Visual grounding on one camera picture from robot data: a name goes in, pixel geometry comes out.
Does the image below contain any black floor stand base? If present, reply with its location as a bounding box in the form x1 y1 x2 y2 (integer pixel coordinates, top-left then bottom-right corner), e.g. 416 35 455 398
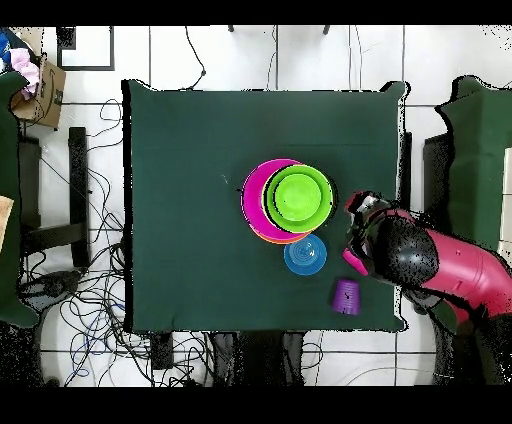
19 269 83 305

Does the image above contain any black leg frame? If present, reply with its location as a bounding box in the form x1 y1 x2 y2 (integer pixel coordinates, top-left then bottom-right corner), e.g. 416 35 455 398
17 126 91 269

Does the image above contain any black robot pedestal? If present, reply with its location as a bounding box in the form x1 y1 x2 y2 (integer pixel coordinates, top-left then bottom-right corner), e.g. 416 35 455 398
205 330 307 387

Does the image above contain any pink plastic bowl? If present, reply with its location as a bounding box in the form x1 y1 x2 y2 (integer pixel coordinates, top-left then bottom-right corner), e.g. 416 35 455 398
240 158 313 242

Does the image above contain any orange plastic bowl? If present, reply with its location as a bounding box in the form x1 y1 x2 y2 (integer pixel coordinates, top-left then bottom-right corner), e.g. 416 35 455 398
253 229 309 246

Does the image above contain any red plastic cup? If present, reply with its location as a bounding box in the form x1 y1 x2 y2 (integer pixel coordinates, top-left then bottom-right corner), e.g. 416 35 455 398
341 246 370 277

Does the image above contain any small green plastic bowl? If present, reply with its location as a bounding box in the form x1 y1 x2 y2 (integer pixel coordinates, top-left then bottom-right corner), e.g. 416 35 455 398
273 172 324 223

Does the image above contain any tangle of floor cables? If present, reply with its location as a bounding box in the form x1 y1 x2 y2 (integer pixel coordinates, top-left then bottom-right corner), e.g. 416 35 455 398
15 98 213 387

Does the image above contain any white panel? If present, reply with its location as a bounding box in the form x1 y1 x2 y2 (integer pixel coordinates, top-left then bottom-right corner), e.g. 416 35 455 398
496 146 512 265

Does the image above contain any black square frame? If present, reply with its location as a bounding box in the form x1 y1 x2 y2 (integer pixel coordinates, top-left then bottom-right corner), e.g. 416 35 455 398
55 25 116 72

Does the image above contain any green covered side table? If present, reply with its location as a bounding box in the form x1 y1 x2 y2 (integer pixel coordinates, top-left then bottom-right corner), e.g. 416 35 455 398
433 75 512 335
0 70 39 329

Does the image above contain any dark green tablecloth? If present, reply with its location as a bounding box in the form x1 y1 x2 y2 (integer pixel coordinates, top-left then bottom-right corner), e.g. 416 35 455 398
121 78 410 334

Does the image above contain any black floor cable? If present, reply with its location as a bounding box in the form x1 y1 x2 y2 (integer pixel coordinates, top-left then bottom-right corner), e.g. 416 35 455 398
183 25 208 91

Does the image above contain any tan cardboard piece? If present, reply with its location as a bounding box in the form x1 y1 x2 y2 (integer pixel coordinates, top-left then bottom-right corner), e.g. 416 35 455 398
0 195 16 254

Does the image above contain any pink cloth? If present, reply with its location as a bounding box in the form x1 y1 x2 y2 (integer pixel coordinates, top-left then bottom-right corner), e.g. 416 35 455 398
8 47 41 100

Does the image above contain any blue plastic bowl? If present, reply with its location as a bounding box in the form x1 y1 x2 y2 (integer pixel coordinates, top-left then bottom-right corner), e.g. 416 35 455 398
283 233 328 277

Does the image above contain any cardboard box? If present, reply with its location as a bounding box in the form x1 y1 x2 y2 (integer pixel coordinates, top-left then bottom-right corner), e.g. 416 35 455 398
10 59 67 130

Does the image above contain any black power strip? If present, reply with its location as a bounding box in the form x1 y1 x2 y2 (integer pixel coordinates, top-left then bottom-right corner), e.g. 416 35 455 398
150 331 174 371

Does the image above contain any purple plastic cup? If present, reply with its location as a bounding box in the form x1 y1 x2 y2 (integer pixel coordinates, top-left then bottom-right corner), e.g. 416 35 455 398
332 278 362 317

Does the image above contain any black side frame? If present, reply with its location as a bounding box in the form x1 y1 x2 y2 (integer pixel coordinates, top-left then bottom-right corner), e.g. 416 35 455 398
422 133 453 225

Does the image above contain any large green plastic bowl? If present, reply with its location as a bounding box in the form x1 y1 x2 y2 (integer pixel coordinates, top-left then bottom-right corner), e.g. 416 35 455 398
262 164 336 235

